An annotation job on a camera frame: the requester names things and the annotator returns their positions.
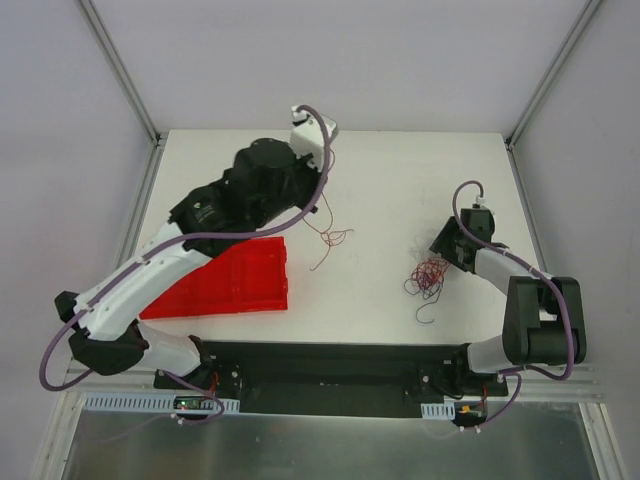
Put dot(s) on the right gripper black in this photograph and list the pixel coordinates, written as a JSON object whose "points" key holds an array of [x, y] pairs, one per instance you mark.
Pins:
{"points": [[448, 243]]}

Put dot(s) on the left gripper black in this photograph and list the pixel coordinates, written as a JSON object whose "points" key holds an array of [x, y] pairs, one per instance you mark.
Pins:
{"points": [[304, 187]]}

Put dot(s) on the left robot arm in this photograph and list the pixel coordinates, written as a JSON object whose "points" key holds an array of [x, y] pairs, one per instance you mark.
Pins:
{"points": [[270, 186]]}

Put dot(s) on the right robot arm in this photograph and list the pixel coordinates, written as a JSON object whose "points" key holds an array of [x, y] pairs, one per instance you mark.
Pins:
{"points": [[543, 325]]}

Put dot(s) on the red plastic tray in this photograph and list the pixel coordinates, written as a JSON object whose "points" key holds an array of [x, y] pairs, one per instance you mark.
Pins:
{"points": [[249, 277]]}

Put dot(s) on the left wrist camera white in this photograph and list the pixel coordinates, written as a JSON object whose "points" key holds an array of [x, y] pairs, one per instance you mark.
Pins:
{"points": [[306, 137]]}

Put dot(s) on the left aluminium frame post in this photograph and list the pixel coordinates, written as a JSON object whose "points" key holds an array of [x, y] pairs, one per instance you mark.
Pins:
{"points": [[117, 67]]}

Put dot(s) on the aluminium frame post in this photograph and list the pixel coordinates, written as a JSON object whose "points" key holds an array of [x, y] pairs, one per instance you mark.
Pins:
{"points": [[117, 67], [576, 32]]}

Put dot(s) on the right white cable duct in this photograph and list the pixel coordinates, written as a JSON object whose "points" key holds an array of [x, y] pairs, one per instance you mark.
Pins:
{"points": [[453, 410]]}

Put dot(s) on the white cable duct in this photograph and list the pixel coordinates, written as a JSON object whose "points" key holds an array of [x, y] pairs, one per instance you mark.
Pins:
{"points": [[159, 403], [453, 410]]}

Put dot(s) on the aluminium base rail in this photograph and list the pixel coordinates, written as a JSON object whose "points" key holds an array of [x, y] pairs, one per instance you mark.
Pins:
{"points": [[581, 387]]}

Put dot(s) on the right aluminium frame post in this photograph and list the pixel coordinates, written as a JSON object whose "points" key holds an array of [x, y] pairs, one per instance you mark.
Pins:
{"points": [[576, 32]]}

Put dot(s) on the left white cable duct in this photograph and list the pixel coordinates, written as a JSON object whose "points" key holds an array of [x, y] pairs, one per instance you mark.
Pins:
{"points": [[159, 403]]}

